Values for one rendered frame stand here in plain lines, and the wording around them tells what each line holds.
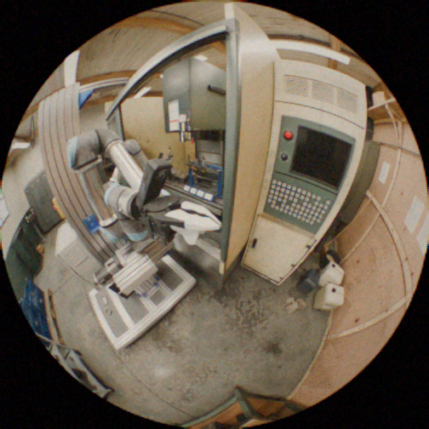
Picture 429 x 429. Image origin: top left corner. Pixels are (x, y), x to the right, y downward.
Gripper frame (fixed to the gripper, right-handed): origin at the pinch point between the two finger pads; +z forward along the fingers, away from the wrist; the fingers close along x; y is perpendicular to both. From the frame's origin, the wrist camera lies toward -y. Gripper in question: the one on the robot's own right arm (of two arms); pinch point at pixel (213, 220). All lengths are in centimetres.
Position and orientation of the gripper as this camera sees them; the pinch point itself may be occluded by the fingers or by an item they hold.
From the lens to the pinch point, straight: 20.4
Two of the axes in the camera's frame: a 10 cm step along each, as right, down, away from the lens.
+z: 9.2, 2.5, -3.1
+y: -0.6, 8.5, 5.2
